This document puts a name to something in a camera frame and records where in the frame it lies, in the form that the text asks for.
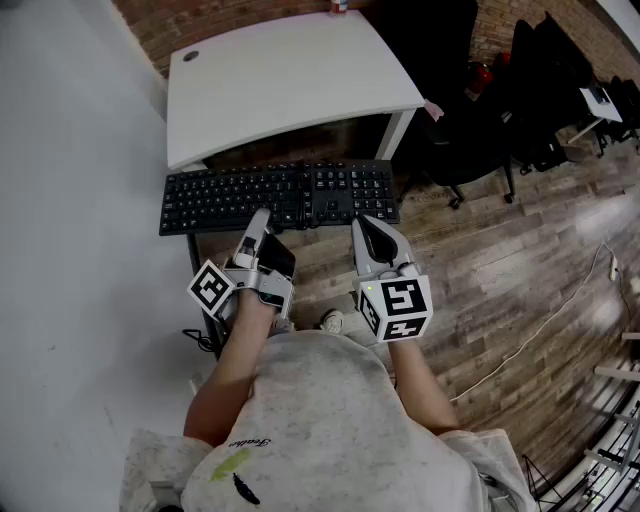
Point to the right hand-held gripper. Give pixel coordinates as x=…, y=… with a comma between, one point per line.
x=400, y=300

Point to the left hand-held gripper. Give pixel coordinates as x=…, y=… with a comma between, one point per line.
x=260, y=285

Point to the black keyboard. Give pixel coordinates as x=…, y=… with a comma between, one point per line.
x=215, y=200

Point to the person's right forearm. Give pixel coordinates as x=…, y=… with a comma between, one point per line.
x=420, y=385

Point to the person's left forearm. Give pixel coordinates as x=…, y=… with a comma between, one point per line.
x=225, y=375

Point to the person's right white shoe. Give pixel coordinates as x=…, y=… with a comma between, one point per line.
x=332, y=321

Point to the person's white shoe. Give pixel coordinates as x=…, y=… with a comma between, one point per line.
x=284, y=326
x=332, y=321

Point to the person's left white shoe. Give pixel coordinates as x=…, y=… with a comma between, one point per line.
x=284, y=326

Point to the black office chair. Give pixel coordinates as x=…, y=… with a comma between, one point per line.
x=465, y=150

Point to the pink paper scrap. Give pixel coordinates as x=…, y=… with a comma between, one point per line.
x=433, y=109

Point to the person's grey speckled shirt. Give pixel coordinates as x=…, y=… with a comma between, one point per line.
x=325, y=425

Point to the large red fire extinguisher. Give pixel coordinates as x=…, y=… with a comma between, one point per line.
x=481, y=80

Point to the small red fire extinguisher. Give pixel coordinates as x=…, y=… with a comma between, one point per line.
x=503, y=60

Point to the black chair row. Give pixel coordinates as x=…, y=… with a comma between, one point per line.
x=545, y=90

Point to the small red white box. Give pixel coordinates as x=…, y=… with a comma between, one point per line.
x=338, y=6

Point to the small white side table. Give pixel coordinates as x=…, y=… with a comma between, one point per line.
x=600, y=102

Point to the black tripod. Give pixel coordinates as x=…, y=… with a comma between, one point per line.
x=535, y=475

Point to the metal rack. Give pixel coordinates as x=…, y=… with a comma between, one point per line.
x=612, y=440

